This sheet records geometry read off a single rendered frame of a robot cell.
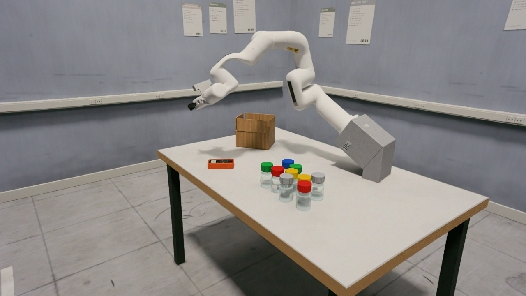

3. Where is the bottle with blue cap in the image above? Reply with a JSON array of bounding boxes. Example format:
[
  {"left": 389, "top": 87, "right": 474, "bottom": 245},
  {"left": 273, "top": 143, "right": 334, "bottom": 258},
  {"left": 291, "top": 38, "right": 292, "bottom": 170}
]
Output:
[{"left": 282, "top": 159, "right": 294, "bottom": 173}]

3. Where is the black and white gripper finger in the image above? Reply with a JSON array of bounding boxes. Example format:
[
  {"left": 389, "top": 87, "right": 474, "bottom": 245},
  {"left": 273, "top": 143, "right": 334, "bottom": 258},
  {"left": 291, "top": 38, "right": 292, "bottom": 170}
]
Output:
[{"left": 188, "top": 102, "right": 197, "bottom": 111}]

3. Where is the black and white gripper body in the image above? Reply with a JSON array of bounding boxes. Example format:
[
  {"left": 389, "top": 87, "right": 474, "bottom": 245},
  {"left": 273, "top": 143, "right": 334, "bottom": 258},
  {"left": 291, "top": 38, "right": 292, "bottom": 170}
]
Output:
[{"left": 193, "top": 95, "right": 208, "bottom": 110}]

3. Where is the open brown cardboard box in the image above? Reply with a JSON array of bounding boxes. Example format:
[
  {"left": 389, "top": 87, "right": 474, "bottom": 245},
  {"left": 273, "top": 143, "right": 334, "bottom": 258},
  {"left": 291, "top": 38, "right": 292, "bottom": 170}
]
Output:
[{"left": 235, "top": 113, "right": 275, "bottom": 150}]

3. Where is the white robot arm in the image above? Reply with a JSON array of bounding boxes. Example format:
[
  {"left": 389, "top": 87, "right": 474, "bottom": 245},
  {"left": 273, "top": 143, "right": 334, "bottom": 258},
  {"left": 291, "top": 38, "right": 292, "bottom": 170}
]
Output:
[{"left": 192, "top": 31, "right": 358, "bottom": 135}]

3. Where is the yellow bottle cap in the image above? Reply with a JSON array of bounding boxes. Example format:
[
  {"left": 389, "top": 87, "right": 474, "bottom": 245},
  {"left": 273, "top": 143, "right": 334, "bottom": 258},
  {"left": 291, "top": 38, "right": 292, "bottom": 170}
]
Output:
[
  {"left": 297, "top": 174, "right": 311, "bottom": 182},
  {"left": 285, "top": 168, "right": 298, "bottom": 196}
]

